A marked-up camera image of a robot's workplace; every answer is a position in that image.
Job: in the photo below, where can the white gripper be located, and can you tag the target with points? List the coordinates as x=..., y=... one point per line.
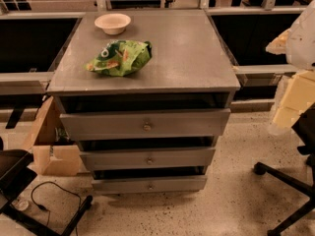
x=303, y=39

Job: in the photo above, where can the grey bottom drawer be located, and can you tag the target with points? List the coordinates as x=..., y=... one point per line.
x=150, y=185

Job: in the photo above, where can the grey drawer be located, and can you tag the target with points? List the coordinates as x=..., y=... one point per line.
x=145, y=124
x=150, y=185
x=147, y=158

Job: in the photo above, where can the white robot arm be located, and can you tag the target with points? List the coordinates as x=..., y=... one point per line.
x=298, y=42

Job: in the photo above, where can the grey top drawer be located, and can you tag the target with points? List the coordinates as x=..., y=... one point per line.
x=145, y=124

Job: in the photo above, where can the grey drawer cabinet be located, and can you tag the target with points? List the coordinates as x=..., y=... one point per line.
x=188, y=70

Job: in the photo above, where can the grey middle drawer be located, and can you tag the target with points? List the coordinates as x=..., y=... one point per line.
x=147, y=158

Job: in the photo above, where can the black office chair right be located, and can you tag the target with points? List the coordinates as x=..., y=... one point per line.
x=304, y=127

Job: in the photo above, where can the green chip bag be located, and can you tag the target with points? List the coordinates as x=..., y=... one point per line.
x=120, y=58

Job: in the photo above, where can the white paper bowl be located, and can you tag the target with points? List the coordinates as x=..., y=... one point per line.
x=113, y=24

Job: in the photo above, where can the cardboard box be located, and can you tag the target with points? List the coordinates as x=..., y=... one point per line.
x=51, y=156

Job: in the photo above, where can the black chair left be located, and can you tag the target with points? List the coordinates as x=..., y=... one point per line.
x=15, y=176

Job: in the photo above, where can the round clear lid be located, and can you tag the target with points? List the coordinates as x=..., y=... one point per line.
x=21, y=205

